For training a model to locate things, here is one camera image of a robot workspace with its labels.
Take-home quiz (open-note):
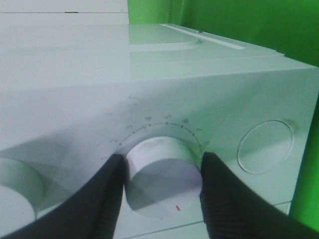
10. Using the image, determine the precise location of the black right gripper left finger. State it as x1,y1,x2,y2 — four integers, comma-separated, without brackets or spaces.
6,154,125,239

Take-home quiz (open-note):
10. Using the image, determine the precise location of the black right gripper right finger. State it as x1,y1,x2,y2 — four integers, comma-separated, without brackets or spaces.
200,152,319,239

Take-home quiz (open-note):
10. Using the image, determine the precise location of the round microwave door button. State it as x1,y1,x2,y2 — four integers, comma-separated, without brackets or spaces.
237,120,294,174

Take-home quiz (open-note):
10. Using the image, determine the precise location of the white microwave knob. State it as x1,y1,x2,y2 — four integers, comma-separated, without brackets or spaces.
125,136,202,219
0,157,45,236

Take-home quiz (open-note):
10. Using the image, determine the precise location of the white microwave oven body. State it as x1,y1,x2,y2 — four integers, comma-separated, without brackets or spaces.
0,0,319,239

